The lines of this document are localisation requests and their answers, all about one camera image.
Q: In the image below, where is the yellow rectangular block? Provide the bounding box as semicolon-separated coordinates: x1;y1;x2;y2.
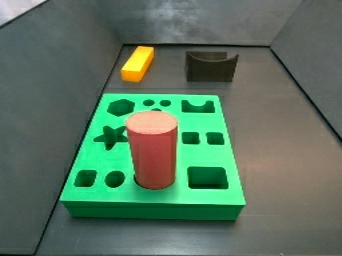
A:
120;46;154;82

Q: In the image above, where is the black curved fixture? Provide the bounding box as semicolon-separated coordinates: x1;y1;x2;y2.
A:
186;51;239;82

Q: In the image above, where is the green shape sorting board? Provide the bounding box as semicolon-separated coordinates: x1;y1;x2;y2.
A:
60;93;246;220

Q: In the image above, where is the red cylinder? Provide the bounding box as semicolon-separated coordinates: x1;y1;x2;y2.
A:
126;111;178;190

